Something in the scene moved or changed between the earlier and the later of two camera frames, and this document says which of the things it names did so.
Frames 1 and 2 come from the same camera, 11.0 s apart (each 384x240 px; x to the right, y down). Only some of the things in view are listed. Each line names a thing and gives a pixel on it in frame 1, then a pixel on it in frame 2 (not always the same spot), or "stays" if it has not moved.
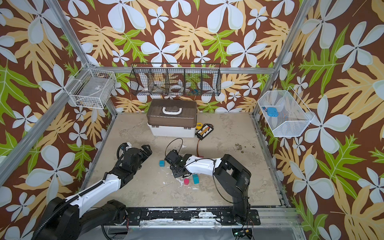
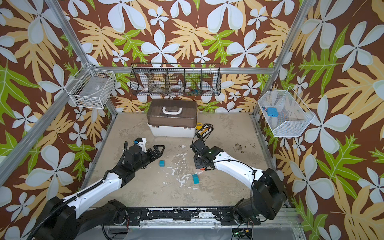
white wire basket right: x=283 y=113 stays
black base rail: x=225 y=215 stays
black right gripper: x=173 y=160 -> x=199 y=153
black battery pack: x=204 y=132 stays
